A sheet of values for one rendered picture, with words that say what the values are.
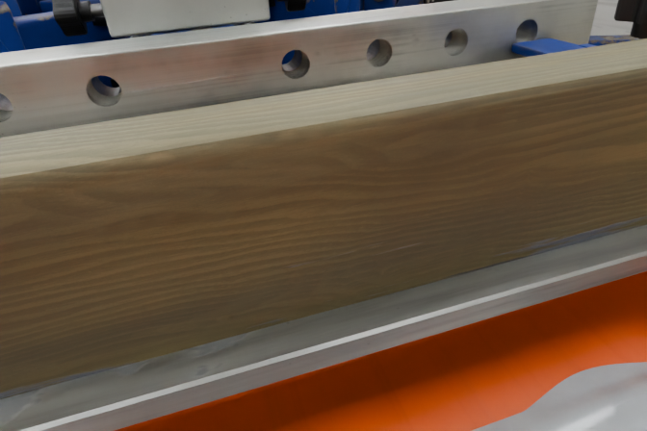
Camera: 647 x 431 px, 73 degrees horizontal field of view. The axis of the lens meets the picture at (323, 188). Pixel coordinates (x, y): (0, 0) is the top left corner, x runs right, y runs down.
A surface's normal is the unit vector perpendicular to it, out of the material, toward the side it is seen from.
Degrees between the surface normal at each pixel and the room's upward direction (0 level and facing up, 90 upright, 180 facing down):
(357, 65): 90
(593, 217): 90
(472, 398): 0
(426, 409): 0
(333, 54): 90
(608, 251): 0
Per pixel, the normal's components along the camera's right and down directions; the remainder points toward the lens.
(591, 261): -0.07, -0.87
